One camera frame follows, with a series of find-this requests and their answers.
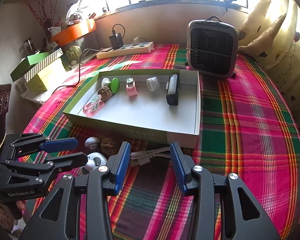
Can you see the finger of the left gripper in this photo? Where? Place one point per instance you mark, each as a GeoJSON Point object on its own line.
{"type": "Point", "coordinates": [65, 161]}
{"type": "Point", "coordinates": [57, 144]}

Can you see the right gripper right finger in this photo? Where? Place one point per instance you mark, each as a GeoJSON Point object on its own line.
{"type": "Point", "coordinates": [242, 216]}

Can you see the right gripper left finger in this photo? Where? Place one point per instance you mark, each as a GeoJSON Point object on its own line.
{"type": "Point", "coordinates": [58, 217]}

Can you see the white panda toy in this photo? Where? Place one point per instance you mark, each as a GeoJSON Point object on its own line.
{"type": "Point", "coordinates": [95, 160]}

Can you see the white mushroom hook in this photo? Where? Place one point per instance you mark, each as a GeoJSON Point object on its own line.
{"type": "Point", "coordinates": [93, 143]}

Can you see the smooth brown walnut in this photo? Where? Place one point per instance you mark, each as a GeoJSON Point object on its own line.
{"type": "Point", "coordinates": [110, 146]}

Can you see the large pink clip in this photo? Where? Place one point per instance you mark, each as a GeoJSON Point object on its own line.
{"type": "Point", "coordinates": [95, 105]}

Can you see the round dark brown walnut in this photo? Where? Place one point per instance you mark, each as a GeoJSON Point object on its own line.
{"type": "Point", "coordinates": [105, 93]}

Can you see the green white spool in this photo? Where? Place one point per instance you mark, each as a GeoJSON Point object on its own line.
{"type": "Point", "coordinates": [113, 84]}

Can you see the small pink clip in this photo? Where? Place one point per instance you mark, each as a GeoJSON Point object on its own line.
{"type": "Point", "coordinates": [130, 87]}

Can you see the white round cap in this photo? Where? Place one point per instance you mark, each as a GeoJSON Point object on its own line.
{"type": "Point", "coordinates": [153, 83]}

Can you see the black rectangular device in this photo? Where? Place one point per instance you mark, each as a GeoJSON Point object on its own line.
{"type": "Point", "coordinates": [172, 95]}

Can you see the yellow green box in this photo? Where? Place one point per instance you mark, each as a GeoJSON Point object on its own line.
{"type": "Point", "coordinates": [53, 79]}

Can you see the striped white box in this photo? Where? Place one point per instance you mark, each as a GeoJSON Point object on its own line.
{"type": "Point", "coordinates": [43, 63]}

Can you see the orange tray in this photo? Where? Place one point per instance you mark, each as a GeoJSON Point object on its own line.
{"type": "Point", "coordinates": [74, 32]}

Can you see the red branch decoration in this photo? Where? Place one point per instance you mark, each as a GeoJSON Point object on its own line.
{"type": "Point", "coordinates": [44, 12]}

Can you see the green white cardboard box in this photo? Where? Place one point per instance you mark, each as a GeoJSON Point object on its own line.
{"type": "Point", "coordinates": [147, 116]}

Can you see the black charger adapter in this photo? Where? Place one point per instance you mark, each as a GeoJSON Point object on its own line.
{"type": "Point", "coordinates": [116, 41]}

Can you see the white plug on strip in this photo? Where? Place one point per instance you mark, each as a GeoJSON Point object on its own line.
{"type": "Point", "coordinates": [138, 40]}

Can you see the beige power strip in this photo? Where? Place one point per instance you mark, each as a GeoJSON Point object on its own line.
{"type": "Point", "coordinates": [128, 49]}

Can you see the grey black desk fan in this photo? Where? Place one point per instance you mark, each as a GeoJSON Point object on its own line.
{"type": "Point", "coordinates": [212, 47]}

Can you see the cream heart curtain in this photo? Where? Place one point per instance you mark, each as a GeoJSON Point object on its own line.
{"type": "Point", "coordinates": [271, 34]}

